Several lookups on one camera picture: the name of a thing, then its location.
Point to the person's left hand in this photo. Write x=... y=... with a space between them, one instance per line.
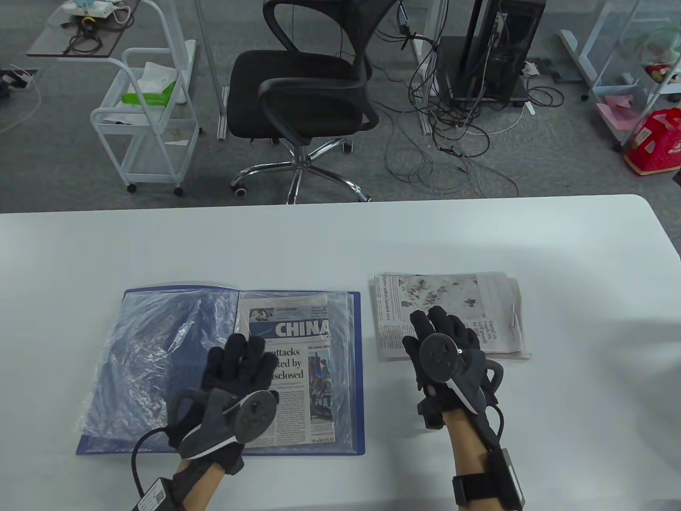
x=239 y=367

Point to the person's right hand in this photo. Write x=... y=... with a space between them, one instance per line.
x=452 y=327

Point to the newspaper with grey bird photo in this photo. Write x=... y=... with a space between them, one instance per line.
x=441 y=290

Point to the newspaper with blue masthead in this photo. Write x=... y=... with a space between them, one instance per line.
x=298 y=372

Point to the blue file folder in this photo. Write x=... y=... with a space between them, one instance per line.
x=159 y=346

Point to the person's right forearm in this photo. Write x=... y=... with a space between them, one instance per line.
x=468 y=447

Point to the person's left forearm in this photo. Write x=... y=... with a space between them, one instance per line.
x=197 y=487

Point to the grey round hand controller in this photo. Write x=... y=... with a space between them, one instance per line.
x=439 y=359
x=255 y=418

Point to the black wrist sensor box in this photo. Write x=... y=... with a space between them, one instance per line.
x=154 y=495
x=508 y=479

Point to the white wheeled cart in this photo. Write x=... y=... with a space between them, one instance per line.
x=139 y=159

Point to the pink paper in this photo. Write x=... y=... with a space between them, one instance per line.
x=617 y=117

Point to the white power adapter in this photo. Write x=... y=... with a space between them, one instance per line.
x=530 y=68

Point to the red bag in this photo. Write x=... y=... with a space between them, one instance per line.
x=657 y=143

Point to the black office chair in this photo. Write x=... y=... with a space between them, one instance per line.
x=292 y=90

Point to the green packet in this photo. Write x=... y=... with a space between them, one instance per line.
x=149 y=98

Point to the black computer tower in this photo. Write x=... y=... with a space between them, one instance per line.
x=505 y=48

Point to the white shelf rack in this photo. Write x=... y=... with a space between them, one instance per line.
x=646 y=114

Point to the white cloth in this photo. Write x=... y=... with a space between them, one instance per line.
x=157 y=72

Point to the white desk leg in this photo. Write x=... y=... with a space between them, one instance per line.
x=432 y=16

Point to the metal pole stand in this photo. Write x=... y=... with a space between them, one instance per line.
x=208 y=48

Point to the red plush toy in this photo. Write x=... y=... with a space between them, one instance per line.
x=659 y=72

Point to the green plastic bag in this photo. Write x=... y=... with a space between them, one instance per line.
x=657 y=42

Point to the black power strip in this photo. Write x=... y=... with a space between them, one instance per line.
x=18 y=77

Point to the dark side table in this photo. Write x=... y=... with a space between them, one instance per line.
x=53 y=40

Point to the white device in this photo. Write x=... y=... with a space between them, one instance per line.
x=93 y=6

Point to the white desk frame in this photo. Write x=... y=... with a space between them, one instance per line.
x=569 y=40

